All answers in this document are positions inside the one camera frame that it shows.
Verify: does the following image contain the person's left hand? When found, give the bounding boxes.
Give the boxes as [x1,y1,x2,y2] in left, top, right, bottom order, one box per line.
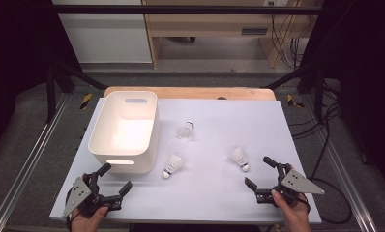
[70,206,110,232]

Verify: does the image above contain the black hanging cables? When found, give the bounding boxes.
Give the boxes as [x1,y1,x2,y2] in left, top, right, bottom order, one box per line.
[269,1,309,70]

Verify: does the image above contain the black looped cable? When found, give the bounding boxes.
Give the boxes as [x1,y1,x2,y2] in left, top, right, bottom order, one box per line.
[308,177,353,225]

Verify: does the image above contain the black curtain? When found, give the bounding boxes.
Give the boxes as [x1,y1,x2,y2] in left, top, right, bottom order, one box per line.
[305,0,385,194]
[0,0,83,159]

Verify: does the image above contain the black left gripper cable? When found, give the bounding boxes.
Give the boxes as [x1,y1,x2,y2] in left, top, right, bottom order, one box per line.
[64,185,78,232]

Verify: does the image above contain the person's right hand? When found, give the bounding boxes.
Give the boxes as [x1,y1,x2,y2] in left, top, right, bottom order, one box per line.
[271,188,311,232]

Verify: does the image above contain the wooden desk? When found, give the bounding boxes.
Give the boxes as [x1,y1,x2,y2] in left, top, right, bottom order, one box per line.
[141,0,324,70]

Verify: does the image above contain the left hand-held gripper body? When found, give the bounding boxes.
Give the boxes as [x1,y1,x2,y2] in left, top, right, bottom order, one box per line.
[62,172,123,219]

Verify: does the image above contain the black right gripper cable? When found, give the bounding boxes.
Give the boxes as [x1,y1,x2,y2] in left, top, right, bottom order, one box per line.
[296,192,311,215]

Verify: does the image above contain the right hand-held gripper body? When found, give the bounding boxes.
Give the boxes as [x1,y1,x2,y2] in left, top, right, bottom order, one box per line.
[254,162,326,206]

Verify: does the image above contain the black horizontal frame bar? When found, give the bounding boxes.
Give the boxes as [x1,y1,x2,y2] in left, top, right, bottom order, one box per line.
[49,4,325,15]

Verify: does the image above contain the white cabinet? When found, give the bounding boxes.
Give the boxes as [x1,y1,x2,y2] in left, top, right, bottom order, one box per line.
[51,0,154,65]

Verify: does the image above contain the black metal stand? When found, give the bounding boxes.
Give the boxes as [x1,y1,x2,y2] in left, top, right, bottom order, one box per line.
[45,60,108,124]
[263,61,328,124]

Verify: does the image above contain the aluminium floor rail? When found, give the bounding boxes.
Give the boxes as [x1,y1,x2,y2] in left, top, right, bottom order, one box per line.
[0,93,71,232]
[300,94,379,232]

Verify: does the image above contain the white plastic storage bin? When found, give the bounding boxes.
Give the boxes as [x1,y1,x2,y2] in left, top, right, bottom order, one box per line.
[87,90,161,175]

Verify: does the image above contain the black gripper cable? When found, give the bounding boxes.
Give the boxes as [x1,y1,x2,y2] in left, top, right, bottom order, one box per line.
[296,192,311,215]
[64,185,78,232]

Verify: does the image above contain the white feather shuttlecock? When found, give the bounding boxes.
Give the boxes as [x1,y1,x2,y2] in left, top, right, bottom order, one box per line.
[229,146,251,173]
[162,153,185,180]
[176,120,195,141]

